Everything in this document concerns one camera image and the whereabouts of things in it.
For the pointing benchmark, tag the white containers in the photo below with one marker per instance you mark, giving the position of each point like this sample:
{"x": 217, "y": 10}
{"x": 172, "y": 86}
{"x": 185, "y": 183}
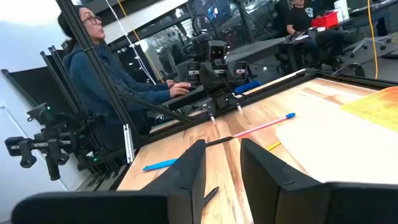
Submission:
{"x": 342, "y": 7}

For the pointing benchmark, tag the blue tube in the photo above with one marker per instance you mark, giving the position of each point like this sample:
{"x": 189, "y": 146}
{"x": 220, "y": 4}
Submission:
{"x": 248, "y": 86}

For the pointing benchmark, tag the blue pen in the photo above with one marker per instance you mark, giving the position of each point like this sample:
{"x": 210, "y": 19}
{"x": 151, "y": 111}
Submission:
{"x": 158, "y": 165}

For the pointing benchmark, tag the person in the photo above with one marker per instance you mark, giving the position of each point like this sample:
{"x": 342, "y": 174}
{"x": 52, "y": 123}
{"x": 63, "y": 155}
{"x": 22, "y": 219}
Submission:
{"x": 93, "y": 81}
{"x": 298, "y": 18}

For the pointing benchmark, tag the dark grey pencil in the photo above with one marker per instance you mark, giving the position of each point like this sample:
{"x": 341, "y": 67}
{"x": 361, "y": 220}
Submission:
{"x": 211, "y": 195}

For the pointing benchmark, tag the black flat panel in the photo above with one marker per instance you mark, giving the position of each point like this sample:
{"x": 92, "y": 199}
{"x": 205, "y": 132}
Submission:
{"x": 37, "y": 90}

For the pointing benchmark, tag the black pen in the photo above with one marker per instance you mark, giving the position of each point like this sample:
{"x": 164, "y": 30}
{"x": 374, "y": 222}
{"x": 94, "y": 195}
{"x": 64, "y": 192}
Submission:
{"x": 219, "y": 141}

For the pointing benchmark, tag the person's hand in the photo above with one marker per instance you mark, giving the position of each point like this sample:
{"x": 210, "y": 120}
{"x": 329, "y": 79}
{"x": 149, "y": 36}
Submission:
{"x": 180, "y": 90}
{"x": 170, "y": 83}

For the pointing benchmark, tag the dark monitor screen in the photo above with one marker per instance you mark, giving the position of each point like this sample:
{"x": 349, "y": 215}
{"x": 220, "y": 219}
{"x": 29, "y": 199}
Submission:
{"x": 214, "y": 11}

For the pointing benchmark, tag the grey work table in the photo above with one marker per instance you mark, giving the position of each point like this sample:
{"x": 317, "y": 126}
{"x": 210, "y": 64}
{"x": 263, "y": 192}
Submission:
{"x": 258, "y": 48}

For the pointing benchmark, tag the orange plastic box lid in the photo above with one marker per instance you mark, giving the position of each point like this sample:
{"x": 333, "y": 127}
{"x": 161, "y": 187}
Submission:
{"x": 376, "y": 109}

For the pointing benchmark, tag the red plastic bin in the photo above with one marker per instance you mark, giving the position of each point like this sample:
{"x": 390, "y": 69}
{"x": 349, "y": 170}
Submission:
{"x": 325, "y": 20}

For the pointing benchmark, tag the office chair base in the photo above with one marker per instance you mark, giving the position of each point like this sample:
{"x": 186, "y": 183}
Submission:
{"x": 368, "y": 42}

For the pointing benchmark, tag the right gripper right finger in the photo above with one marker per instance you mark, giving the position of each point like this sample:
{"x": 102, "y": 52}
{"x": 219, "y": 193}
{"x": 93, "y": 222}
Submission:
{"x": 280, "y": 202}

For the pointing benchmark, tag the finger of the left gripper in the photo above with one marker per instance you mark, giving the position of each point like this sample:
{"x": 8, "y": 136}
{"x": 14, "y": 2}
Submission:
{"x": 193, "y": 73}
{"x": 241, "y": 71}

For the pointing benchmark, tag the yellow wooden pencil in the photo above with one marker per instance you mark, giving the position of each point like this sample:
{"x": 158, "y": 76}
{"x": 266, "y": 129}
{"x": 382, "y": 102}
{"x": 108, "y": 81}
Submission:
{"x": 273, "y": 146}

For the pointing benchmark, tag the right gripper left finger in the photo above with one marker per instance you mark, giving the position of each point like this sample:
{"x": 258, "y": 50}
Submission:
{"x": 174, "y": 202}

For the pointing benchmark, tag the silver metal bracket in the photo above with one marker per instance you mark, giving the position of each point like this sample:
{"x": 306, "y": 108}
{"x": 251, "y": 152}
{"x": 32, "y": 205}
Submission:
{"x": 128, "y": 143}

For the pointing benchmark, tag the pink pencil with blue cap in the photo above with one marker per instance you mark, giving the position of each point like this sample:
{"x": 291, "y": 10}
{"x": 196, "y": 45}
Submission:
{"x": 264, "y": 125}

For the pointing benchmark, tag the dark grey desk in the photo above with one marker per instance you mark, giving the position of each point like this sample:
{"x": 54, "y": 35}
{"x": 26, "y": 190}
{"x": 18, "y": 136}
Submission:
{"x": 189, "y": 97}

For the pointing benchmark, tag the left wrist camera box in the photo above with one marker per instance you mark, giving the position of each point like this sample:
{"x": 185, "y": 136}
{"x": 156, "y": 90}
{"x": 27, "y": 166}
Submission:
{"x": 216, "y": 51}

